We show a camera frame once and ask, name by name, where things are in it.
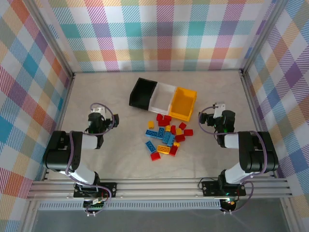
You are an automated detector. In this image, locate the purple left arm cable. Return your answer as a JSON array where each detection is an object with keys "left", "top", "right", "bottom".
[{"left": 65, "top": 103, "right": 116, "bottom": 216}]

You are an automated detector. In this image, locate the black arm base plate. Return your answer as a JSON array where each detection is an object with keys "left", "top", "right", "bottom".
[
  {"left": 73, "top": 181, "right": 118, "bottom": 199},
  {"left": 201, "top": 180, "right": 247, "bottom": 198}
]

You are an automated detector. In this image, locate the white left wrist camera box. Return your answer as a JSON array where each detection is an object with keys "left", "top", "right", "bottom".
[{"left": 93, "top": 106, "right": 107, "bottom": 119}]

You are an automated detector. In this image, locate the aluminium frame leg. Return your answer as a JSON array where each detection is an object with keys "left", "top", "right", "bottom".
[
  {"left": 281, "top": 198, "right": 299, "bottom": 232},
  {"left": 23, "top": 200, "right": 41, "bottom": 232}
]

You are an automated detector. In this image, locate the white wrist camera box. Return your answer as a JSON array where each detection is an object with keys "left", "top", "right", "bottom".
[
  {"left": 93, "top": 106, "right": 107, "bottom": 119},
  {"left": 212, "top": 102, "right": 225, "bottom": 118}
]

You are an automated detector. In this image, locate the wide aluminium mounting rail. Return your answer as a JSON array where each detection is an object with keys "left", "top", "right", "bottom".
[{"left": 26, "top": 177, "right": 295, "bottom": 202}]

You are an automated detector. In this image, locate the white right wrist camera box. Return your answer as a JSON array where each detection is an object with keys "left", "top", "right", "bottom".
[{"left": 212, "top": 102, "right": 225, "bottom": 118}]

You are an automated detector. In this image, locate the grey slotted cable duct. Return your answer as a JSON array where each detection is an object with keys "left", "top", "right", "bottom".
[{"left": 38, "top": 202, "right": 223, "bottom": 212}]

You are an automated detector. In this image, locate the black plastic bin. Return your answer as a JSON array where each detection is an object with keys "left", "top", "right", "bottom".
[{"left": 128, "top": 77, "right": 158, "bottom": 112}]

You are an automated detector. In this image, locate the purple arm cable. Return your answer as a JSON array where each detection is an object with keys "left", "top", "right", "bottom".
[
  {"left": 198, "top": 105, "right": 268, "bottom": 215},
  {"left": 65, "top": 103, "right": 116, "bottom": 216}
]

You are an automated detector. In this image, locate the aluminium table edge rail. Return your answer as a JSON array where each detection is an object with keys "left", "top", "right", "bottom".
[
  {"left": 41, "top": 72, "right": 76, "bottom": 182},
  {"left": 240, "top": 70, "right": 278, "bottom": 179}
]

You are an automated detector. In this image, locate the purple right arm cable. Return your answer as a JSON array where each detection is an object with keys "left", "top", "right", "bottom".
[{"left": 198, "top": 105, "right": 268, "bottom": 215}]

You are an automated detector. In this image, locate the white plastic bin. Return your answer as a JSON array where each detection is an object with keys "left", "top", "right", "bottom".
[{"left": 147, "top": 82, "right": 178, "bottom": 116}]

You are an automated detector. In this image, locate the yellow plastic bin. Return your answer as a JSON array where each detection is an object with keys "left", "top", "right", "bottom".
[{"left": 168, "top": 87, "right": 198, "bottom": 121}]

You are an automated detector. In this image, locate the aluminium frame post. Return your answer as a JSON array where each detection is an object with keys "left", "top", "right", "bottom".
[
  {"left": 22, "top": 0, "right": 75, "bottom": 79},
  {"left": 240, "top": 0, "right": 290, "bottom": 74}
]

